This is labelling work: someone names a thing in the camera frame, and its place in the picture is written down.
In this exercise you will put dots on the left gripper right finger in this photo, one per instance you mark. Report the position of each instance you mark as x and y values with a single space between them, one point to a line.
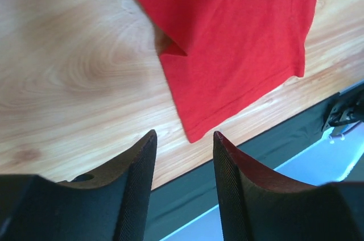
258 203

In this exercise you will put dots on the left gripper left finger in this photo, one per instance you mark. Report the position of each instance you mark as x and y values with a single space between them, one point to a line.
109 202

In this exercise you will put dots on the bright red t shirt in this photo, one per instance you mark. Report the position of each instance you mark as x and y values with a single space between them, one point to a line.
226 54

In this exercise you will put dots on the slotted grey cable duct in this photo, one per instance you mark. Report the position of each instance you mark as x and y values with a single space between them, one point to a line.
332 158

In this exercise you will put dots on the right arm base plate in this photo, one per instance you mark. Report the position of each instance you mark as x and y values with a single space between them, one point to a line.
346 109

